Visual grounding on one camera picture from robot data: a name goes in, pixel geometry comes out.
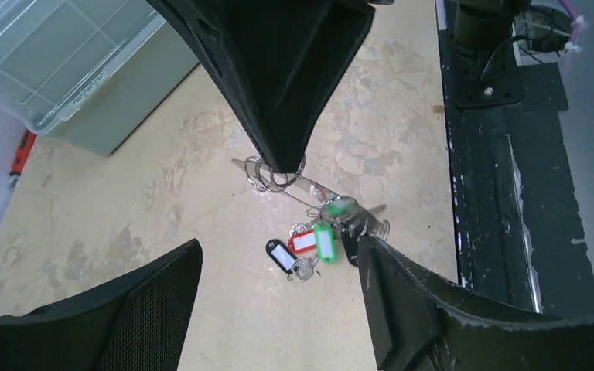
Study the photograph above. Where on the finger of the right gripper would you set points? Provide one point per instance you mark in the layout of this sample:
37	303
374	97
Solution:
277	63

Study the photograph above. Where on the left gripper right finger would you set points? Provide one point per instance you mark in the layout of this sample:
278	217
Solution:
419	320

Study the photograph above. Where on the red orange clamp tool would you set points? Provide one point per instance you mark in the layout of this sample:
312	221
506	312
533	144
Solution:
21	155

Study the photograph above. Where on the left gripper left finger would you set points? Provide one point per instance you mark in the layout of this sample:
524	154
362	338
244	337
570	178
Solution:
137	321

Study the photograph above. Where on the clear lidded storage bin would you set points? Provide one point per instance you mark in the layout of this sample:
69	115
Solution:
87	72

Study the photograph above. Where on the key with black tag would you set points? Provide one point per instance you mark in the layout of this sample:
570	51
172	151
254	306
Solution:
297	268

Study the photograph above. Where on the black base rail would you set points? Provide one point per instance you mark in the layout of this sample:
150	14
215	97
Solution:
517	229

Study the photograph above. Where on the key with green tag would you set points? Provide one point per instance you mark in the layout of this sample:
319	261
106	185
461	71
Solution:
325	243

